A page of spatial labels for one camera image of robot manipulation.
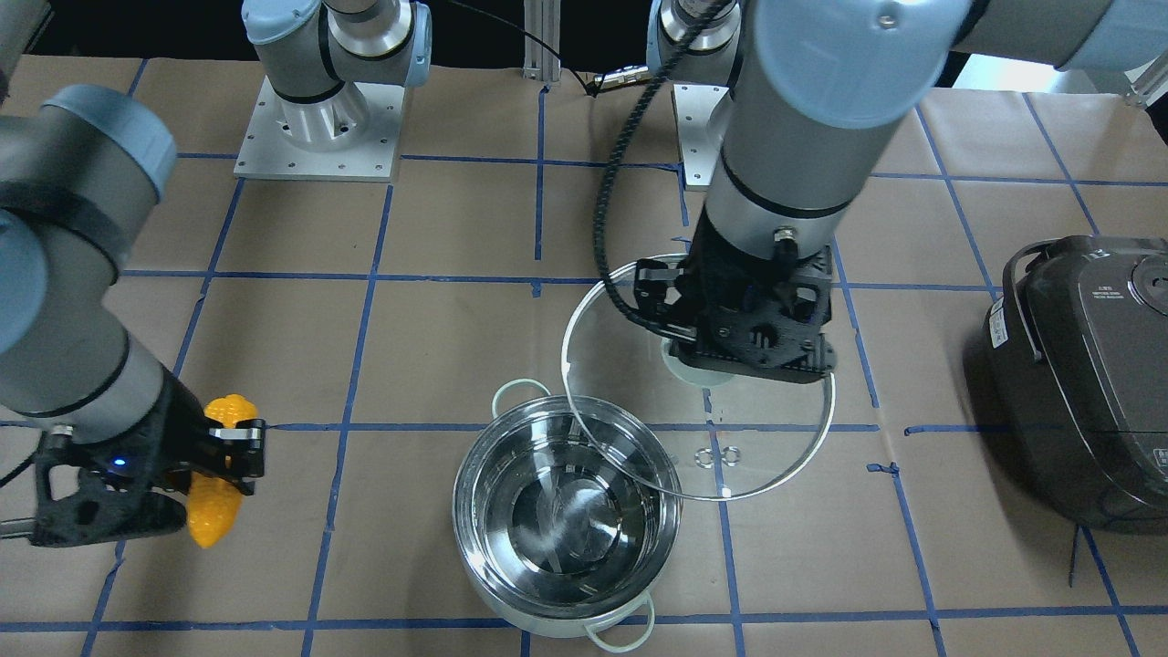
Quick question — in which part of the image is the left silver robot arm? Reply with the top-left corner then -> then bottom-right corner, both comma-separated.
637,1 -> 1164,383

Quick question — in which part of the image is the pale green cooking pot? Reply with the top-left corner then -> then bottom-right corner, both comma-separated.
452,379 -> 683,653

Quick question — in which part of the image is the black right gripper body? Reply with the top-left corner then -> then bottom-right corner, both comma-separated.
28,371 -> 267,548

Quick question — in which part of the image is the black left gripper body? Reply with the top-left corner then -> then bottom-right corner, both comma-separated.
634,224 -> 837,383

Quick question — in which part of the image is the black rice cooker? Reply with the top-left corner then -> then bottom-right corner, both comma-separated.
985,235 -> 1167,535

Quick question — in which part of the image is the glass pot lid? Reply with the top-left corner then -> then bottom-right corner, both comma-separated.
559,283 -> 837,502

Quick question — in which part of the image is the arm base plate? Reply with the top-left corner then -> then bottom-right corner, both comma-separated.
234,79 -> 406,184
673,83 -> 734,192

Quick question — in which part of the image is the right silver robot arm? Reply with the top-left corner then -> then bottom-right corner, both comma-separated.
1,1 -> 433,548

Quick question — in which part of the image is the yellow corn cob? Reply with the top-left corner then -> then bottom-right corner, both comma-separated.
186,394 -> 259,548

